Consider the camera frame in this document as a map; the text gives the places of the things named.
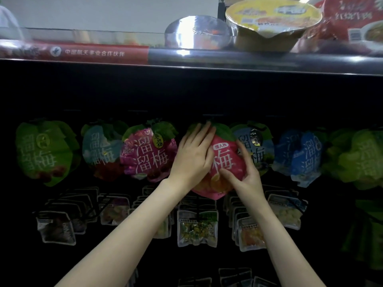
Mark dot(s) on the person's left hand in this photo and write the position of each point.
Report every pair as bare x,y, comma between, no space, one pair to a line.
192,161

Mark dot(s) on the person's right hand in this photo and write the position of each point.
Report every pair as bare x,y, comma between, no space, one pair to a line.
246,179

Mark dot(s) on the small pink round snack bag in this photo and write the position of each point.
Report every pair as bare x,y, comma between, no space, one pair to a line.
224,170

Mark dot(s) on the blue round snack bag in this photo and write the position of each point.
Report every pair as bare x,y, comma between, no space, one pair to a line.
302,155
257,143

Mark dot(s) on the clear white candy packets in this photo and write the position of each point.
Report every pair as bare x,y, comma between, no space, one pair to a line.
284,209

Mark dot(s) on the clear yellow-label candy bag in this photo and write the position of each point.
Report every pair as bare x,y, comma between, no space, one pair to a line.
251,236

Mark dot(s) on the clear green candy packets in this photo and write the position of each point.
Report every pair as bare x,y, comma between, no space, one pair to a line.
197,230

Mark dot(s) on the large teal round snack bag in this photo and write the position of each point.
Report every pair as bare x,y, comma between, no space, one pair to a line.
102,151

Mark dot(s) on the clear mixed candy packets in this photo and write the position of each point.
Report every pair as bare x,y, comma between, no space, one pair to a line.
113,211

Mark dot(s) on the row of small clear pouches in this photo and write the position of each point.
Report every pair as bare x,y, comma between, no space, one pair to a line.
230,278

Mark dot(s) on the green snack pouch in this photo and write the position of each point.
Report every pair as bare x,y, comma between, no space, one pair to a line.
368,236

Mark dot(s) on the large green round snack bag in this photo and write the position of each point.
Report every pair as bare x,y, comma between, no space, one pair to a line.
45,152

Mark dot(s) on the person's right forearm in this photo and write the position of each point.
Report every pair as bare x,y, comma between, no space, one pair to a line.
284,248

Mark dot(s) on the person's left forearm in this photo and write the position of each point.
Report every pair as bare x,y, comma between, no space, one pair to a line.
119,242

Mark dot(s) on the yellow lidded bowl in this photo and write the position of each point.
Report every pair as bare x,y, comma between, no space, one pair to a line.
272,24

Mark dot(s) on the red noodle packet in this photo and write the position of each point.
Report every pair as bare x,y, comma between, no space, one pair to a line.
353,21

